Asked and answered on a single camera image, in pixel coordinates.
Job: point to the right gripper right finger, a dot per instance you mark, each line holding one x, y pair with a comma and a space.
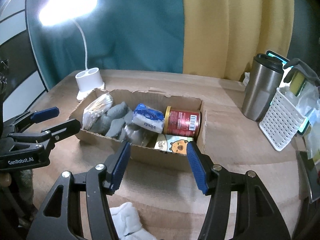
257, 215

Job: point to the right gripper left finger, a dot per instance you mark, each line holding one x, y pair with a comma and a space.
60, 217

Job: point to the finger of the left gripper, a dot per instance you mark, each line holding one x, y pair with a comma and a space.
52, 132
37, 116

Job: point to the cotton swab bag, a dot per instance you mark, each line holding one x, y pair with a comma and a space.
95, 110

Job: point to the blue tissue pack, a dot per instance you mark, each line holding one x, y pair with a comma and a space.
148, 118

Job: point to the cardboard box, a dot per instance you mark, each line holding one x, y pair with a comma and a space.
145, 154

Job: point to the black tray edge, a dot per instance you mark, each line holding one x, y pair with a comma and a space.
311, 175

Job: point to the white perforated basket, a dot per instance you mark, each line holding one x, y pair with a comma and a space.
281, 121

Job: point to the cartoon bear box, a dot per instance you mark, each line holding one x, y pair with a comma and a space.
172, 143

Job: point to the red tin can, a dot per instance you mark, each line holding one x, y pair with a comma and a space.
182, 122

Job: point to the white desk lamp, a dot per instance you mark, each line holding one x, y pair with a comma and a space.
55, 12

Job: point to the clear plastic bag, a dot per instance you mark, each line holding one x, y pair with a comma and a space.
305, 101

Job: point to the steel travel mug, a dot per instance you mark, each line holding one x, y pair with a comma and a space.
264, 79

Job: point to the teal curtain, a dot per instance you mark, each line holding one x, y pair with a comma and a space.
143, 35

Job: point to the yellow green sponge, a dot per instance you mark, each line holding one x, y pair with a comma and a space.
298, 82

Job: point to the grey cloth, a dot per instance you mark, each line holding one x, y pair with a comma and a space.
298, 66

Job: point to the smartphone with lit screen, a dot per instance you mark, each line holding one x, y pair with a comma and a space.
281, 58

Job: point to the yellow curtain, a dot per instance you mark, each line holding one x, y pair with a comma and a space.
221, 37

